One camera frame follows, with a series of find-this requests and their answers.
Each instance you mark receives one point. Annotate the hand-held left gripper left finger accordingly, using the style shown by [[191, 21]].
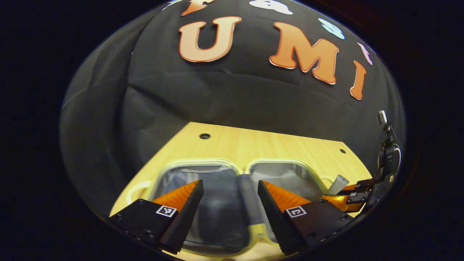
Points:
[[186, 217]]

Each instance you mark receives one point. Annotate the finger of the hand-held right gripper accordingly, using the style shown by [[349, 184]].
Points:
[[357, 198], [364, 185]]

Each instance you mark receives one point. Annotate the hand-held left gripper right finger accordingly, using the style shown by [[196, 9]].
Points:
[[275, 217]]

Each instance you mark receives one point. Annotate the small cream suitcase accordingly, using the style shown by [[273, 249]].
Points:
[[224, 217]]

